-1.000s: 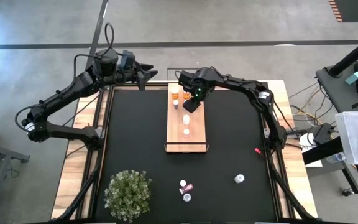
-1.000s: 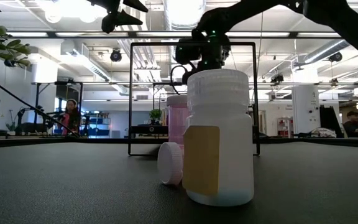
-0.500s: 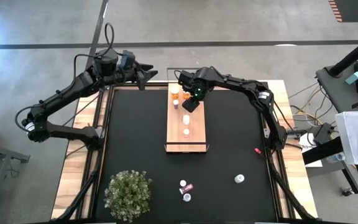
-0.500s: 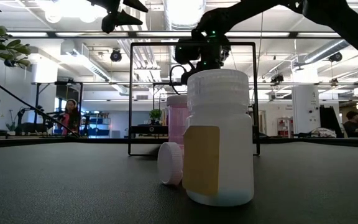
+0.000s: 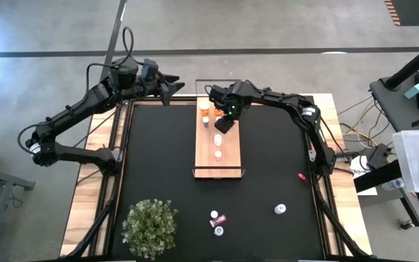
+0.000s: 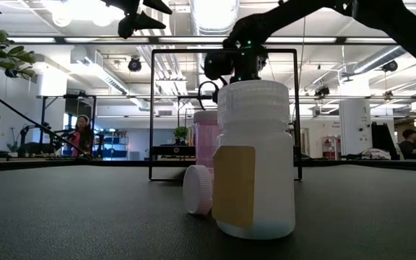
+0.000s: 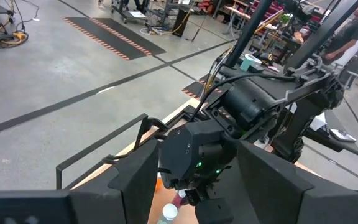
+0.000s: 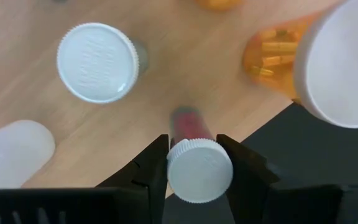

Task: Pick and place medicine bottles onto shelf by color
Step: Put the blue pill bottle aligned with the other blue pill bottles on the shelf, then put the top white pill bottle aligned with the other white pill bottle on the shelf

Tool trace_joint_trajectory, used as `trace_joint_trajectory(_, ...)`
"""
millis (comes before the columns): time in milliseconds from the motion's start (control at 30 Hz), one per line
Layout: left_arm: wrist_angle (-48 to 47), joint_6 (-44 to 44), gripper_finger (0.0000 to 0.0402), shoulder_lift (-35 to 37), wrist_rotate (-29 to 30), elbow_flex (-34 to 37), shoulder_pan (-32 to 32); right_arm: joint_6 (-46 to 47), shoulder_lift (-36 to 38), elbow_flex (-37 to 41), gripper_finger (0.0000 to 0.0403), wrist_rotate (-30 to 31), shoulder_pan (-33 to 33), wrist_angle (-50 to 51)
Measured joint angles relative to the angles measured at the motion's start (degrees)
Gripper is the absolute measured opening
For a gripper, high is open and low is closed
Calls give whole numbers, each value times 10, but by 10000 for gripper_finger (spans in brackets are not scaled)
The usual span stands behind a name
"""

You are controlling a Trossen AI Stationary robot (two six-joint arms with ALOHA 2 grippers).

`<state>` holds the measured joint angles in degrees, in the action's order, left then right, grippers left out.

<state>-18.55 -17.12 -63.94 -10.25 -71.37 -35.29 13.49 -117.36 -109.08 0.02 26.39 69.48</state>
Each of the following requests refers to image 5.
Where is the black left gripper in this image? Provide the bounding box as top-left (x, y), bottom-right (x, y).
top-left (135, 72), bottom-right (185, 107)

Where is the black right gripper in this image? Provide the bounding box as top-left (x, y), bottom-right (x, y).
top-left (209, 82), bottom-right (249, 135)

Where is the black table mat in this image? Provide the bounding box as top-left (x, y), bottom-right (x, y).
top-left (110, 103), bottom-right (326, 260)

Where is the green white-flowered potted plant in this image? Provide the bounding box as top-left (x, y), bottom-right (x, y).
top-left (121, 198), bottom-right (180, 261)

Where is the white paper sheet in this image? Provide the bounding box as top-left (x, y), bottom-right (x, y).
top-left (349, 154), bottom-right (378, 197)

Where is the black power adapter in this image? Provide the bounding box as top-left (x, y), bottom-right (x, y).
top-left (366, 143), bottom-right (392, 169)

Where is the dark grey side desk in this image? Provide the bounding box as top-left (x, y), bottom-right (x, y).
top-left (368, 61), bottom-right (419, 132)

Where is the clear plastic bottle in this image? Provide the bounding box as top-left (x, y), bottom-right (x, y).
top-left (382, 177), bottom-right (406, 192)

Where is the small teal block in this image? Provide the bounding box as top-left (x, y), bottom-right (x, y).
top-left (404, 83), bottom-right (419, 100)

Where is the translucent plastic box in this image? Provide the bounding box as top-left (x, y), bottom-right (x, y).
top-left (392, 130), bottom-right (419, 194)

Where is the black metal pole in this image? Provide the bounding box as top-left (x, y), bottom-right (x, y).
top-left (383, 36), bottom-right (419, 90)

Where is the black red-striped floor mat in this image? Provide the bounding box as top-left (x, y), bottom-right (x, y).
top-left (383, 0), bottom-right (419, 27)

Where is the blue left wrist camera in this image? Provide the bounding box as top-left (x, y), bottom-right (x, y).
top-left (140, 58), bottom-right (159, 82)

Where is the wooden shelf with black frame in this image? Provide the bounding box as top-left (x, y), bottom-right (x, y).
top-left (192, 79), bottom-right (246, 180)

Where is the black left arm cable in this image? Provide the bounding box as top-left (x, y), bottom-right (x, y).
top-left (85, 25), bottom-right (135, 92)

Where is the black metal rig frame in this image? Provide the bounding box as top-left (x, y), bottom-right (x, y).
top-left (58, 92), bottom-right (372, 262)

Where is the black left shoulder cable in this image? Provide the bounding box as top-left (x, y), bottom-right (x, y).
top-left (17, 122), bottom-right (47, 156)

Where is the black desk leg frame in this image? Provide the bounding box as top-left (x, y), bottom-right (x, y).
top-left (353, 159), bottom-right (419, 227)

